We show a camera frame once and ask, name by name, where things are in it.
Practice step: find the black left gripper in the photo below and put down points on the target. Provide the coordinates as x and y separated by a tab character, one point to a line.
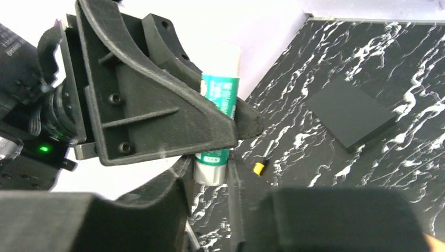
138	111

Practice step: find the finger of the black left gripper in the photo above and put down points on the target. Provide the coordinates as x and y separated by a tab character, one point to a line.
167	53

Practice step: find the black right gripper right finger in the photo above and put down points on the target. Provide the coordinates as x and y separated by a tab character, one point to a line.
266	218

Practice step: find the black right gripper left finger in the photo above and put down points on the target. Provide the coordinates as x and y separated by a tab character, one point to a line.
150	218

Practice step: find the green white glue stick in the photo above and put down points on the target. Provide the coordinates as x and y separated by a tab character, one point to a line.
219	84

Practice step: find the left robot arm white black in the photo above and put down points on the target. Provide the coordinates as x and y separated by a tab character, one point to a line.
30	154

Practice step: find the yellow marker pen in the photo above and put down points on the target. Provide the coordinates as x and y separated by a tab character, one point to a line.
260	166

